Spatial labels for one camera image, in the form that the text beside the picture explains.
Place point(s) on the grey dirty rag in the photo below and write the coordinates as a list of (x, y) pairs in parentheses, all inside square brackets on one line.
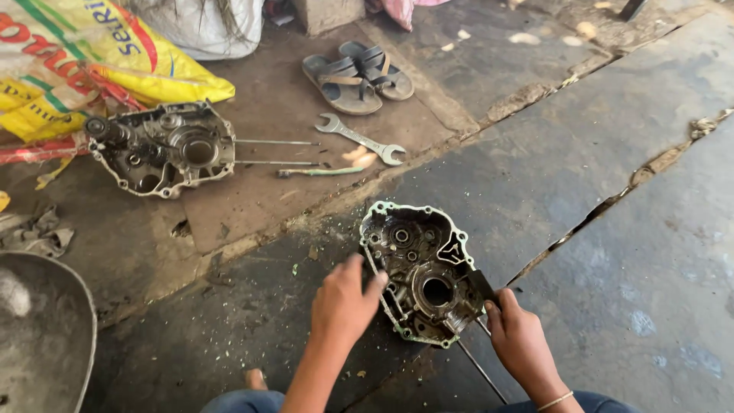
[(40, 235)]

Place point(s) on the grey metal basin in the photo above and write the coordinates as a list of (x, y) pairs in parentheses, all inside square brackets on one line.
[(40, 338)]

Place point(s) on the brown brick block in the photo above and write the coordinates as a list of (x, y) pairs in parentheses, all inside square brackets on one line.
[(327, 14)]

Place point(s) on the black scraper blade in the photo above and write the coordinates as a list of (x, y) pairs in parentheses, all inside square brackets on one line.
[(480, 284)]

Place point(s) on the person's right hand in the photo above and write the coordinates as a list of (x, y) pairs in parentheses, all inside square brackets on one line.
[(519, 338)]

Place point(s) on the pink cloth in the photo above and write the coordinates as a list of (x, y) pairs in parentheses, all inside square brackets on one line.
[(401, 10)]

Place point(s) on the person's left hand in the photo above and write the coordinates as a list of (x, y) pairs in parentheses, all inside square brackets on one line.
[(338, 307)]

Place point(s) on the black tool end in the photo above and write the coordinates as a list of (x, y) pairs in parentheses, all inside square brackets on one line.
[(632, 8)]

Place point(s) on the gold wrist bangle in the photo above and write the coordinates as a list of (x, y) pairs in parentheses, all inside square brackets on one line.
[(555, 401)]

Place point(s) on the red plastic sack strip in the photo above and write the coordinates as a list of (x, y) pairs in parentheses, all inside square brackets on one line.
[(34, 152)]

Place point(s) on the yellow printed sack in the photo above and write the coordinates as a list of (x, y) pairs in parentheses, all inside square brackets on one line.
[(74, 57)]

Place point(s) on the grey sandal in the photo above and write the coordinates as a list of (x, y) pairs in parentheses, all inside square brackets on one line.
[(378, 70), (341, 86)]

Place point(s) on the crankcase half with green gasket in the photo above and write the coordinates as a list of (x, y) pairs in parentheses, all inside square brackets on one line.
[(416, 269)]

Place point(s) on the grey crankcase half with gears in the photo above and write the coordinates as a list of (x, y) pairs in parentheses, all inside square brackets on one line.
[(166, 149)]

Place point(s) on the person's foot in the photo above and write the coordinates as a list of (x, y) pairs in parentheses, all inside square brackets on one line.
[(256, 379)]

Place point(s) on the person's blue jeans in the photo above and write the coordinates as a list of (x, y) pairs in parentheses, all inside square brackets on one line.
[(244, 402)]

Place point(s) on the long metal stud rod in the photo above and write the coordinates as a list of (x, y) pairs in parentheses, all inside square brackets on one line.
[(275, 141), (483, 327), (483, 374), (275, 163)]

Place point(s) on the silver open-end wrench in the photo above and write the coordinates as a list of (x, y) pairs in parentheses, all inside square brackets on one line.
[(358, 139)]

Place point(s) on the white sack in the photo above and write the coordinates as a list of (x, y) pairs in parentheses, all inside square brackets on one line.
[(200, 26)]

